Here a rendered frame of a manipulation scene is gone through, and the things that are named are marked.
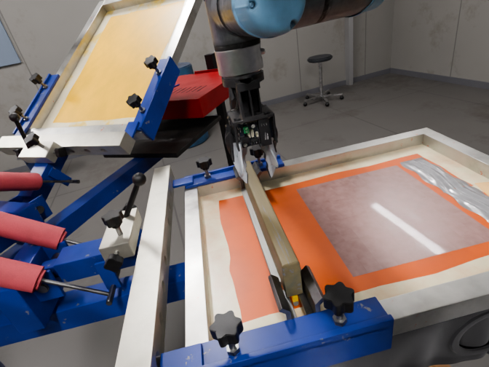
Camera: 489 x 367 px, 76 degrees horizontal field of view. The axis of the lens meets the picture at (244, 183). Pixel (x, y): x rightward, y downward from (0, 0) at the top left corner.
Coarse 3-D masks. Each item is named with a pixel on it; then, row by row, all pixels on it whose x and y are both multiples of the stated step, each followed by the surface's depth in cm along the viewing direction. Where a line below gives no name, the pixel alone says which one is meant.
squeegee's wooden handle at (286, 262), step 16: (256, 176) 76; (256, 192) 69; (256, 208) 68; (272, 208) 63; (272, 224) 58; (272, 240) 55; (288, 240) 54; (272, 256) 59; (288, 256) 50; (288, 272) 50; (288, 288) 52
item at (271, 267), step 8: (248, 200) 79; (248, 208) 76; (256, 224) 70; (256, 232) 68; (264, 240) 65; (264, 248) 63; (264, 256) 61; (272, 264) 58; (272, 272) 57; (280, 280) 55
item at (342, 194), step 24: (360, 168) 91; (384, 168) 89; (288, 192) 87; (312, 192) 85; (336, 192) 83; (360, 192) 81; (384, 192) 79; (408, 192) 77; (432, 192) 76; (240, 216) 81; (288, 216) 77; (312, 216) 76; (336, 216) 74; (240, 240) 72
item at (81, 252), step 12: (96, 240) 67; (60, 252) 66; (72, 252) 65; (84, 252) 64; (96, 252) 64; (60, 264) 62; (72, 264) 63; (84, 264) 63; (132, 264) 65; (60, 276) 64; (72, 276) 64; (84, 276) 65
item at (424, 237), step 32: (320, 224) 72; (352, 224) 70; (384, 224) 69; (416, 224) 67; (448, 224) 65; (480, 224) 64; (256, 256) 67; (320, 256) 64; (352, 256) 62; (384, 256) 61; (416, 256) 59; (448, 256) 58; (480, 256) 57; (256, 288) 59; (320, 288) 57
